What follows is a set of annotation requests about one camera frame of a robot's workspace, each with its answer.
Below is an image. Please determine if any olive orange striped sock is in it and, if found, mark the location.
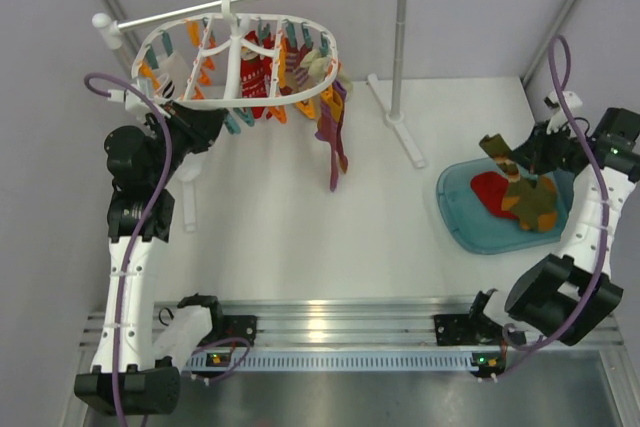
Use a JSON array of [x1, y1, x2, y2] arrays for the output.
[[479, 134, 558, 233]]

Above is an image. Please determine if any red patterned hanging sock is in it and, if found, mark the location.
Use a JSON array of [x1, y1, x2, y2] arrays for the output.
[[241, 30, 270, 119]]

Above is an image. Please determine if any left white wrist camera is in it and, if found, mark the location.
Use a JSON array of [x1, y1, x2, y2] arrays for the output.
[[108, 79, 169, 123]]

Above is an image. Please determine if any white oval clip hanger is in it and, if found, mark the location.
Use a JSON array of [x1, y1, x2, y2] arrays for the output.
[[131, 0, 339, 111]]

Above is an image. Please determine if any red sock in basin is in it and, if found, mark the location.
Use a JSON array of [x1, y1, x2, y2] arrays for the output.
[[470, 171, 517, 220]]

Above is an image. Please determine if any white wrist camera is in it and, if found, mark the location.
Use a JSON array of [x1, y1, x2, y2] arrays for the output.
[[543, 89, 584, 136], [108, 79, 169, 123]]

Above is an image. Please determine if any cream hanging sock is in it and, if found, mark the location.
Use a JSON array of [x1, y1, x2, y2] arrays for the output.
[[301, 49, 353, 95]]

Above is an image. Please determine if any purple orange hanging sock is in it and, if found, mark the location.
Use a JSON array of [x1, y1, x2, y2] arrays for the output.
[[284, 44, 351, 193]]

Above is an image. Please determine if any blue plastic basin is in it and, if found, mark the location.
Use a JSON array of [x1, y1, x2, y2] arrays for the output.
[[435, 157, 573, 255]]

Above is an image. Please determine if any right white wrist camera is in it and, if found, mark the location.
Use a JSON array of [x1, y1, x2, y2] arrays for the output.
[[543, 89, 584, 136]]

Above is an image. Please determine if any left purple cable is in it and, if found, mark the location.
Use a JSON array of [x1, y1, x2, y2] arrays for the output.
[[83, 71, 176, 427]]

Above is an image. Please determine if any white black striped hanging sock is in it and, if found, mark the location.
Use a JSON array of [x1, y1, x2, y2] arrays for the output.
[[153, 50, 191, 100]]

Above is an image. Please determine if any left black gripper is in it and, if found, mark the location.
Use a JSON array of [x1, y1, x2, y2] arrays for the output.
[[147, 99, 227, 188]]

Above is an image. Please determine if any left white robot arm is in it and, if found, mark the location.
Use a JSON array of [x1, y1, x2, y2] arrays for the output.
[[74, 101, 228, 419]]

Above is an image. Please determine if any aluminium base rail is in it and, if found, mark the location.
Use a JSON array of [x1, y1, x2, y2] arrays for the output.
[[79, 296, 621, 376]]

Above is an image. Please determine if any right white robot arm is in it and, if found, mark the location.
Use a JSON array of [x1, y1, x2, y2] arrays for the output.
[[466, 108, 639, 347]]

